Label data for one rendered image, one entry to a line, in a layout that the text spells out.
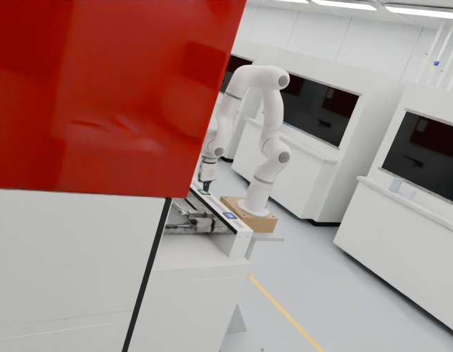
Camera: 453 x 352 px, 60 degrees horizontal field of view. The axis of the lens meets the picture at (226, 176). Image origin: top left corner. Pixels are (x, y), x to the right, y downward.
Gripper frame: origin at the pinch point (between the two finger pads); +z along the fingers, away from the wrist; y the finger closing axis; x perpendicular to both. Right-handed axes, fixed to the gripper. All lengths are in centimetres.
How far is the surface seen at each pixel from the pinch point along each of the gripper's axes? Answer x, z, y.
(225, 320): -46, 47, -9
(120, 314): -66, 5, -67
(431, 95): 64, -33, 292
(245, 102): 355, 51, 275
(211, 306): -46, 35, -18
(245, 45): 401, -33, 291
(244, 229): -38.5, 3.1, -0.5
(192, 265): -44, 11, -29
